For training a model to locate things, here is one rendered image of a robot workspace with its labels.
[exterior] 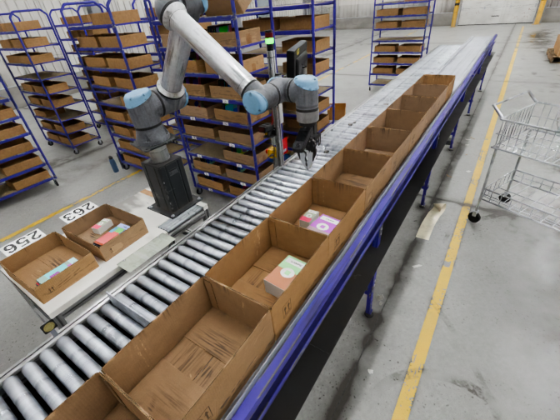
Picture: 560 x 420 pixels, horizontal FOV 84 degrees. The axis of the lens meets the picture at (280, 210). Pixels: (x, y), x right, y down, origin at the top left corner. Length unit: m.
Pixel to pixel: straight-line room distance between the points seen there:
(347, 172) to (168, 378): 1.44
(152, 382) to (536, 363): 2.03
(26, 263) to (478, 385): 2.53
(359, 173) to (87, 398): 1.62
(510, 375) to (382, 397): 0.72
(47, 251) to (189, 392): 1.36
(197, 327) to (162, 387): 0.21
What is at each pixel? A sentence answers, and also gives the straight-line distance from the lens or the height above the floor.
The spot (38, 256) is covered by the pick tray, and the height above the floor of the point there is 0.77.
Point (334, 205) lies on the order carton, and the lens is 1.65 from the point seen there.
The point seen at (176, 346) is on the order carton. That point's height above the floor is 0.88.
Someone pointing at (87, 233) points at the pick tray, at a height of 0.76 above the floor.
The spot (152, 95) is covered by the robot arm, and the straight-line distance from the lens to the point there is 1.94.
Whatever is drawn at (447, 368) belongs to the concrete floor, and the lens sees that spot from 2.22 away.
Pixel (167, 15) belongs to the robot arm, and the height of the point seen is 1.81.
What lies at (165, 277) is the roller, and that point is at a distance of 1.66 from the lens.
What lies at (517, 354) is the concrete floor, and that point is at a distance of 2.43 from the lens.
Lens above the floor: 1.83
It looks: 34 degrees down
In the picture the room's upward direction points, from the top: 6 degrees counter-clockwise
